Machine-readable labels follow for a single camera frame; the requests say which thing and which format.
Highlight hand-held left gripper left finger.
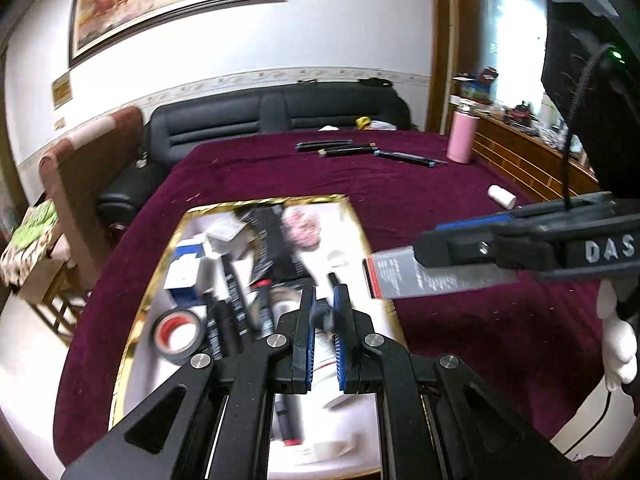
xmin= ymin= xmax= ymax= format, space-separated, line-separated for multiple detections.
xmin=60 ymin=285 xmax=317 ymax=480

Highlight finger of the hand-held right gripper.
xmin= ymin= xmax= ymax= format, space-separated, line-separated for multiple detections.
xmin=413 ymin=224 xmax=567 ymax=272
xmin=434 ymin=192 xmax=617 ymax=234

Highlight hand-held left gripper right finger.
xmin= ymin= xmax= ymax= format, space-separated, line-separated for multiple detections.
xmin=332 ymin=285 xmax=581 ymax=480

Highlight white plastic bottle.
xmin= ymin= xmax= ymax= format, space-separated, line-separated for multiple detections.
xmin=487 ymin=184 xmax=519 ymax=210

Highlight black round jar gold rim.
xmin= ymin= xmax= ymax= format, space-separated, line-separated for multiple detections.
xmin=309 ymin=302 xmax=339 ymax=332

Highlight grey box red edges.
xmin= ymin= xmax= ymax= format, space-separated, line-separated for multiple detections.
xmin=362 ymin=247 xmax=519 ymax=302

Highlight red-capped black marker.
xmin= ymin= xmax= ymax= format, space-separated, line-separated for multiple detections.
xmin=273 ymin=393 xmax=304 ymax=449

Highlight grey-capped black marker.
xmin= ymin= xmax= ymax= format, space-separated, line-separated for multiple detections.
xmin=221 ymin=254 xmax=252 ymax=343

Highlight all-black marker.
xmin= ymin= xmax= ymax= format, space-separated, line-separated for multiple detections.
xmin=202 ymin=289 xmax=237 ymax=362

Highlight black tape roll red core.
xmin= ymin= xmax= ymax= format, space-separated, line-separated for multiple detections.
xmin=152 ymin=308 xmax=206 ymax=367

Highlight white carton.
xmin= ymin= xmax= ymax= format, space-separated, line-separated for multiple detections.
xmin=204 ymin=219 xmax=247 ymax=257

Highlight blue white box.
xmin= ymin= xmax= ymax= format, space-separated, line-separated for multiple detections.
xmin=164 ymin=239 xmax=207 ymax=307

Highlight gold-rimmed storage box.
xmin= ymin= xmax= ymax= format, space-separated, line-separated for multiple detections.
xmin=111 ymin=194 xmax=402 ymax=480

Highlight person's right hand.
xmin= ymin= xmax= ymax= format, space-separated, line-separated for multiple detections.
xmin=597 ymin=280 xmax=638 ymax=392

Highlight wooden sideboard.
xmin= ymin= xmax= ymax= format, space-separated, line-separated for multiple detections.
xmin=467 ymin=105 xmax=603 ymax=202

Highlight pink bottle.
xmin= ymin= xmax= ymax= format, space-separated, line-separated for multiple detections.
xmin=446 ymin=109 xmax=479 ymax=165

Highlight blue-capped black marker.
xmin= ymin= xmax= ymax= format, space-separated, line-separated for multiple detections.
xmin=373 ymin=149 xmax=435 ymax=168

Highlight black packet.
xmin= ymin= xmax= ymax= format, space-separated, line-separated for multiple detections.
xmin=239 ymin=204 xmax=312 ymax=282

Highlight pink floral item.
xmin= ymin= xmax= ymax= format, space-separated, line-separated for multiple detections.
xmin=281 ymin=209 xmax=322 ymax=251

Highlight colourful cardboard box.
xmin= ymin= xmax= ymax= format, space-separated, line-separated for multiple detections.
xmin=459 ymin=66 xmax=501 ymax=104

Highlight black leather sofa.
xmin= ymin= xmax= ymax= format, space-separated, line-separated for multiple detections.
xmin=97 ymin=82 xmax=412 ymax=242

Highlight wooden stool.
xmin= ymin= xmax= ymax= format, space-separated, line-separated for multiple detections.
xmin=19 ymin=259 xmax=92 ymax=347

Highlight brown armchair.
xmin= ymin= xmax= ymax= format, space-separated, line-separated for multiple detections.
xmin=38 ymin=106 xmax=146 ymax=272

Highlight green patterned cloth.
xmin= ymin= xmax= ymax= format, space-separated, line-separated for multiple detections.
xmin=0 ymin=199 xmax=59 ymax=287

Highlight framed painting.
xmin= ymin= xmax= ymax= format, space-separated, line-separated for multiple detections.
xmin=68 ymin=0 xmax=287 ymax=69

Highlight black braided cable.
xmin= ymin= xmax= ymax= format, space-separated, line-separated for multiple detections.
xmin=562 ymin=46 xmax=613 ymax=208

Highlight thin black cable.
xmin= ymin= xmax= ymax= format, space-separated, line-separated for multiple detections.
xmin=564 ymin=389 xmax=614 ymax=461

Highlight wooden door frame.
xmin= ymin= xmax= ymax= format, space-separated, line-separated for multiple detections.
xmin=429 ymin=0 xmax=462 ymax=136

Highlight gold wall plaque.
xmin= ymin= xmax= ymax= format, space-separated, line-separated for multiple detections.
xmin=51 ymin=73 xmax=74 ymax=110

